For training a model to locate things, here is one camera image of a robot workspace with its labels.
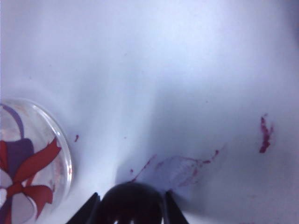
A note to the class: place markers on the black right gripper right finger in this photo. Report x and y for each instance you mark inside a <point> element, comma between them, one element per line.
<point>172,210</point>

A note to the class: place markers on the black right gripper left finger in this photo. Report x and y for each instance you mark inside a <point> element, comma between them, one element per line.
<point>91,210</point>

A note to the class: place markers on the dark red cherry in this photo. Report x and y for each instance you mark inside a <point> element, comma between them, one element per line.
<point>132,203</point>

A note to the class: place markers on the clear glass with red ribbon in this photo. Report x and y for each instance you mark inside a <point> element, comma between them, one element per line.
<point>30,163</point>

